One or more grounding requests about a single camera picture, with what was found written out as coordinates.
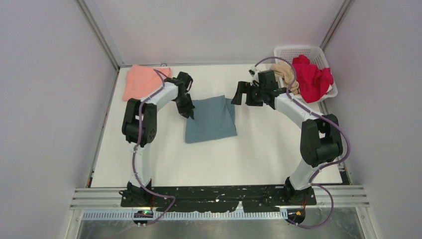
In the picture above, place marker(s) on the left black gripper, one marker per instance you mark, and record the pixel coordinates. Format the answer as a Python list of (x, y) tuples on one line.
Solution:
[(187, 112)]

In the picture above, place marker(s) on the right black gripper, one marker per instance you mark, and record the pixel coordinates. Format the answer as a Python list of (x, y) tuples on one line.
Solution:
[(243, 87)]

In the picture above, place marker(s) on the blue t shirt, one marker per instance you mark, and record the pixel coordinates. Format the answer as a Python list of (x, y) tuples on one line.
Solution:
[(214, 118)]

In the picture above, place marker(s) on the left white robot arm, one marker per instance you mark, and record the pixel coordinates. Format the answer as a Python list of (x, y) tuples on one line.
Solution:
[(140, 128)]

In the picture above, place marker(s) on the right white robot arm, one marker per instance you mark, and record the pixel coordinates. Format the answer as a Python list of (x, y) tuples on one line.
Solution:
[(320, 140)]

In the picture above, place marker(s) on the beige t shirt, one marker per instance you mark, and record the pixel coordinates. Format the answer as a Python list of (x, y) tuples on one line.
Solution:
[(283, 72)]

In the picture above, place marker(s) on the folded salmon pink t shirt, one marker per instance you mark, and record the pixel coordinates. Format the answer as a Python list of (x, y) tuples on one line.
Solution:
[(141, 81)]

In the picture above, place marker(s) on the red t shirt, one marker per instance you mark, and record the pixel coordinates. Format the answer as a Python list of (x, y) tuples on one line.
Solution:
[(314, 83)]

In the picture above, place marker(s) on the white plastic laundry basket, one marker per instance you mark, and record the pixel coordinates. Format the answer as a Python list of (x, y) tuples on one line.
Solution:
[(315, 55)]

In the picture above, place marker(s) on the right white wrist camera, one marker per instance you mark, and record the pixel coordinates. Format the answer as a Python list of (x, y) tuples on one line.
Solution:
[(253, 71)]

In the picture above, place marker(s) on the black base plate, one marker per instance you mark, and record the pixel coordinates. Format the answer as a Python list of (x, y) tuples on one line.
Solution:
[(215, 199)]

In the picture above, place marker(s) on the white slotted cable duct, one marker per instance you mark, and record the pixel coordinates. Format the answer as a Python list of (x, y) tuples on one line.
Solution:
[(148, 215)]

